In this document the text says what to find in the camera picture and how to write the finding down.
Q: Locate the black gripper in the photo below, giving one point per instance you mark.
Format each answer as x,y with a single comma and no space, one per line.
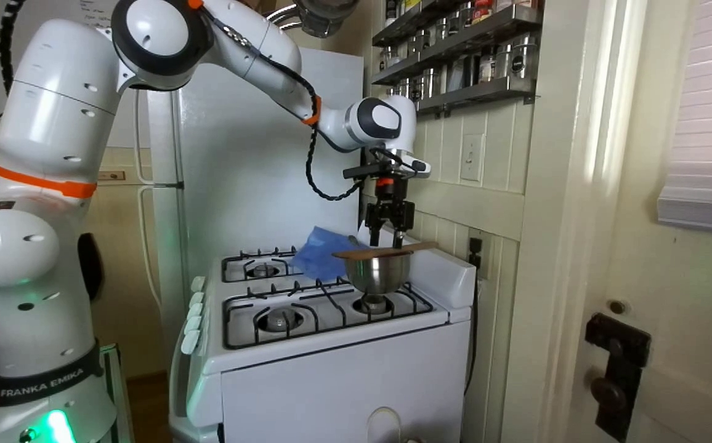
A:
387,214

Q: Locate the wooden spatula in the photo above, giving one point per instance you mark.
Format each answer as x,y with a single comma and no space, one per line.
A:
380,251

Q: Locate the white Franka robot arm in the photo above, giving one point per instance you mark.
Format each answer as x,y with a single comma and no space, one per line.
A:
25,246

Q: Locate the hanging steel pot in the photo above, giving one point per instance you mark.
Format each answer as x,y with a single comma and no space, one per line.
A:
324,13

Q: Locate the blue cloth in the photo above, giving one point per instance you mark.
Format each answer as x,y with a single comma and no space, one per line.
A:
320,248

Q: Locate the round gas burner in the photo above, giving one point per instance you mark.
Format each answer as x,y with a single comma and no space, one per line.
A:
372,305
263,267
276,321

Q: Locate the long black burner grate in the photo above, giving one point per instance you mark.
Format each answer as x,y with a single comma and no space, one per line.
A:
290,334
244,278

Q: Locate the metal spice jar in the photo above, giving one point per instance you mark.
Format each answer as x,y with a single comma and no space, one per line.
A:
499,60
520,54
426,83

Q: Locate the white gas stove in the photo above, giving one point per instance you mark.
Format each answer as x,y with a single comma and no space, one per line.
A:
332,385

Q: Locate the white refrigerator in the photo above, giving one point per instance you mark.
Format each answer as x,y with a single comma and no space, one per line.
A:
240,173

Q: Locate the dark metal spice rack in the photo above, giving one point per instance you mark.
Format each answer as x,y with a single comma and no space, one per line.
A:
470,93

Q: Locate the white stove knob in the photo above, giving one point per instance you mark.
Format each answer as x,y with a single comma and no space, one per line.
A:
201,283
199,300
187,343
192,321

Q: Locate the hanging steel pan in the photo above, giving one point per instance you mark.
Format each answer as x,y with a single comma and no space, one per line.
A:
281,9

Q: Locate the black door lock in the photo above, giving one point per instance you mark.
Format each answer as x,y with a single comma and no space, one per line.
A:
616,371

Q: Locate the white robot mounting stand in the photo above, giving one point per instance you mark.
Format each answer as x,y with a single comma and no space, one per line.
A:
115,385

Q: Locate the white door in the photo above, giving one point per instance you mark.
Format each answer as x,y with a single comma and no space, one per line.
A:
701,327

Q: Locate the white window blind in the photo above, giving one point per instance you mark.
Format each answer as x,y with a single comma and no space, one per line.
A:
709,123

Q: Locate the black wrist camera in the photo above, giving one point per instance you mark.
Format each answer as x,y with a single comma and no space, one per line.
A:
367,171

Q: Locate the white wall switch plate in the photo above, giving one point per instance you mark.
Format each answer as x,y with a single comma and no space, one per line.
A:
472,155

